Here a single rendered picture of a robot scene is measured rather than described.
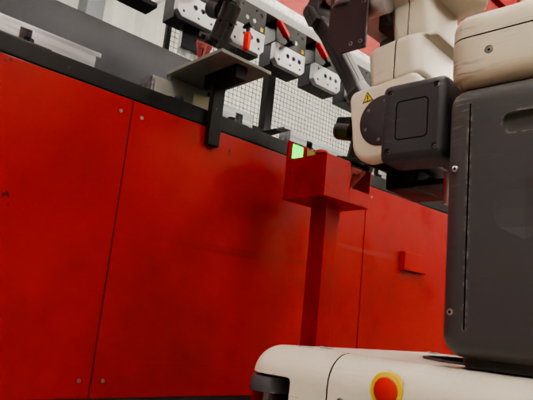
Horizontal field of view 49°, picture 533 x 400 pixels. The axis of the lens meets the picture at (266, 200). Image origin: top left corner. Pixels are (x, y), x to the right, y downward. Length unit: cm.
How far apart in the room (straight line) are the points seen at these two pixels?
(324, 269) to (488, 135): 86
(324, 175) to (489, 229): 81
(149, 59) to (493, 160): 174
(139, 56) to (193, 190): 91
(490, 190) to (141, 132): 94
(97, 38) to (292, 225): 102
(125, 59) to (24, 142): 102
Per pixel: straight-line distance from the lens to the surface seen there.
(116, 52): 233
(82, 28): 229
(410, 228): 235
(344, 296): 202
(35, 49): 145
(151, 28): 738
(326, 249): 164
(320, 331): 163
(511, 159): 86
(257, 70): 165
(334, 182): 161
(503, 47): 93
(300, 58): 214
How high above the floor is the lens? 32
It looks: 11 degrees up
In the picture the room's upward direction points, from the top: 6 degrees clockwise
